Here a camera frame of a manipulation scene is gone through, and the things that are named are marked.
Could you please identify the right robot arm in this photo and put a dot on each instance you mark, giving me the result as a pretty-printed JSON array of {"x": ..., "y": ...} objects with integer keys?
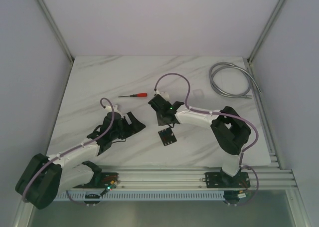
[{"x": 229, "y": 129}]

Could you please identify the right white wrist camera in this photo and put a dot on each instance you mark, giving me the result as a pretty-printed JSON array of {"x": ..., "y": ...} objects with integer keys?
[{"x": 164, "y": 95}]

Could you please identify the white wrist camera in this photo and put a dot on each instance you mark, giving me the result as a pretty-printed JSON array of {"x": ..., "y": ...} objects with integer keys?
[
  {"x": 116, "y": 108},
  {"x": 164, "y": 95}
]

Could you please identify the red handled screwdriver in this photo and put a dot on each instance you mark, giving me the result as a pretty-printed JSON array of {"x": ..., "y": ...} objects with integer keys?
[{"x": 138, "y": 95}]

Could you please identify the clear plastic fuse box cover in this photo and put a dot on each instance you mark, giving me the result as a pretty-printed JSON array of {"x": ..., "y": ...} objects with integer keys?
[{"x": 198, "y": 94}]

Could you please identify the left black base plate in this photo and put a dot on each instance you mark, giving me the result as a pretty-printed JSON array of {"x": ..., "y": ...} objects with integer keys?
[{"x": 107, "y": 179}]

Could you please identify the aluminium front rail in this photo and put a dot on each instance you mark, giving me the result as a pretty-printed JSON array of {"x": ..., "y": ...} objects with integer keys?
[{"x": 191, "y": 178}]

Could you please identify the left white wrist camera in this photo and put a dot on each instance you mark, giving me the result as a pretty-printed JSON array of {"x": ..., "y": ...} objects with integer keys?
[{"x": 116, "y": 108}]

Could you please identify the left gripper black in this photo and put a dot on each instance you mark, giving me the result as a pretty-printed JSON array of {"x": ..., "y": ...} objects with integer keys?
[{"x": 126, "y": 126}]

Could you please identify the slotted cable duct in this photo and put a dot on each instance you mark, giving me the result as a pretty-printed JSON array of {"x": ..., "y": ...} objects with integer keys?
[{"x": 150, "y": 196}]

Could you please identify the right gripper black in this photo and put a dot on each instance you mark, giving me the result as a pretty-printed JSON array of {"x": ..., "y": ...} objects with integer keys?
[{"x": 160, "y": 122}]

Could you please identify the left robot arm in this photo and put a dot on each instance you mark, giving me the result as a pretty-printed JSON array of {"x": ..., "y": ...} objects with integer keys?
[{"x": 47, "y": 176}]

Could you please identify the black fuse box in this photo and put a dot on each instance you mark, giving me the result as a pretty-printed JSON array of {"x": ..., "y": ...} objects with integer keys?
[{"x": 167, "y": 136}]

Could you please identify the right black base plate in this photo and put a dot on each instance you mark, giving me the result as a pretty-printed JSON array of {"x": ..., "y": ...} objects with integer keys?
[{"x": 223, "y": 180}]

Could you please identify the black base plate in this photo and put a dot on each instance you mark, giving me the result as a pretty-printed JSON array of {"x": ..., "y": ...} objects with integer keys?
[
  {"x": 223, "y": 180},
  {"x": 107, "y": 179}
]

